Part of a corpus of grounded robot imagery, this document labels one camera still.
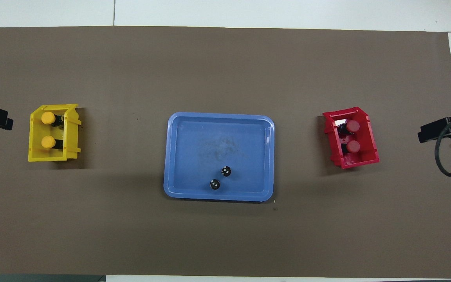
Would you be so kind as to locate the yellow push button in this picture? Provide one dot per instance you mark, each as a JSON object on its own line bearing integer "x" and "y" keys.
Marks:
{"x": 47, "y": 118}
{"x": 47, "y": 141}

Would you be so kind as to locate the red push button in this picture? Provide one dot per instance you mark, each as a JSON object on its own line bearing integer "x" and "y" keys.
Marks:
{"x": 353, "y": 125}
{"x": 353, "y": 146}

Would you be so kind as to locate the blue plastic tray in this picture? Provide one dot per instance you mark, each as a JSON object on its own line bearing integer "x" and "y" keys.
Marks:
{"x": 194, "y": 149}

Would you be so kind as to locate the red plastic bin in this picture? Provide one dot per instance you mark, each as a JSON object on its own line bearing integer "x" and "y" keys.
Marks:
{"x": 368, "y": 137}

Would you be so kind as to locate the yellow plastic bin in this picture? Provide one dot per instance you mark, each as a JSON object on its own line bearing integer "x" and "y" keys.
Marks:
{"x": 73, "y": 137}

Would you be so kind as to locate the dark grey edge strip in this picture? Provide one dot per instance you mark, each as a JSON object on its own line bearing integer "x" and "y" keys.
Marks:
{"x": 33, "y": 279}

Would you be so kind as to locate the black knob with white dots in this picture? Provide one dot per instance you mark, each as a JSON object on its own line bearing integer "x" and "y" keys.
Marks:
{"x": 215, "y": 184}
{"x": 226, "y": 171}

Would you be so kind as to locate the brown table mat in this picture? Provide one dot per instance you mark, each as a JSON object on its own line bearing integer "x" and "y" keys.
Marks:
{"x": 225, "y": 58}

